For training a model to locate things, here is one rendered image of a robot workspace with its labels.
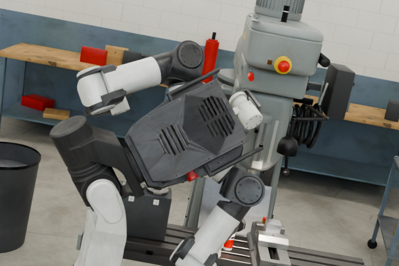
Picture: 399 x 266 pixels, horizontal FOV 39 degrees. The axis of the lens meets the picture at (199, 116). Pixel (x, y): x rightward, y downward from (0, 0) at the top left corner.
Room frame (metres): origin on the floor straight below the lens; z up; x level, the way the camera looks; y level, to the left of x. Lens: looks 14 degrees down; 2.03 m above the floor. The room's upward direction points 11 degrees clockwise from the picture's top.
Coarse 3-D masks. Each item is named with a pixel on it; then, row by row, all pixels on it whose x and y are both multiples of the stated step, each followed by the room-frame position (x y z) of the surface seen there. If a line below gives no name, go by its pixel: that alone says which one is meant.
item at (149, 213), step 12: (120, 180) 2.21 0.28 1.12; (144, 192) 2.13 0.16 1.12; (156, 192) 2.12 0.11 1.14; (168, 192) 2.18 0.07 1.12; (132, 204) 2.10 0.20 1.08; (144, 204) 2.10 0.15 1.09; (156, 204) 2.11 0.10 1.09; (168, 204) 2.11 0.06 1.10; (132, 216) 2.10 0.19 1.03; (144, 216) 2.11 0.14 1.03; (156, 216) 2.11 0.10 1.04; (168, 216) 2.12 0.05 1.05; (132, 228) 2.10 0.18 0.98; (144, 228) 2.11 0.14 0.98; (156, 228) 2.11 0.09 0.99
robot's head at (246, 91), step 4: (236, 92) 1.79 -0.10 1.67; (240, 92) 1.77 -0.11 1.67; (244, 92) 1.80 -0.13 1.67; (248, 92) 1.79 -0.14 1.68; (232, 96) 1.76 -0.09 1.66; (248, 96) 1.81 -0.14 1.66; (252, 96) 1.78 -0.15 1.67; (248, 100) 1.80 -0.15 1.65; (256, 100) 1.76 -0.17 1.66; (256, 104) 1.75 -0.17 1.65; (256, 108) 1.76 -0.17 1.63; (260, 108) 1.75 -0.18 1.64
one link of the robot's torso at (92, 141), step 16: (64, 128) 1.52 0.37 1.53; (80, 128) 1.50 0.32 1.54; (96, 128) 1.61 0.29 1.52; (64, 144) 1.49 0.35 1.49; (80, 144) 1.50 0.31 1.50; (96, 144) 1.50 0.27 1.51; (112, 144) 1.52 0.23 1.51; (64, 160) 1.51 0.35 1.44; (80, 160) 1.50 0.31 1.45; (96, 160) 1.50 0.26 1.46; (112, 160) 1.52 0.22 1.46; (128, 160) 1.54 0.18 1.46; (128, 176) 1.54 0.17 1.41; (128, 192) 1.58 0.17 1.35
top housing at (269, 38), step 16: (256, 32) 1.97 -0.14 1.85; (272, 32) 1.96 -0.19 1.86; (288, 32) 1.96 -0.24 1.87; (304, 32) 1.96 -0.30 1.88; (320, 32) 2.01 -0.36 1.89; (256, 48) 1.96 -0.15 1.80; (272, 48) 1.96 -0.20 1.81; (288, 48) 1.96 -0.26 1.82; (304, 48) 1.96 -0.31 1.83; (320, 48) 1.99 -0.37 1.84; (256, 64) 1.96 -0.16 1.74; (272, 64) 1.96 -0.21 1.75; (304, 64) 1.96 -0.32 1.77
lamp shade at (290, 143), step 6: (282, 138) 1.94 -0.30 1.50; (288, 138) 1.93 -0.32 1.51; (294, 138) 1.95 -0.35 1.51; (282, 144) 1.92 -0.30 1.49; (288, 144) 1.91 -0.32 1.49; (294, 144) 1.92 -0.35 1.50; (282, 150) 1.92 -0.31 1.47; (288, 150) 1.91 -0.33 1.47; (294, 150) 1.92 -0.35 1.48; (294, 156) 1.92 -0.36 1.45
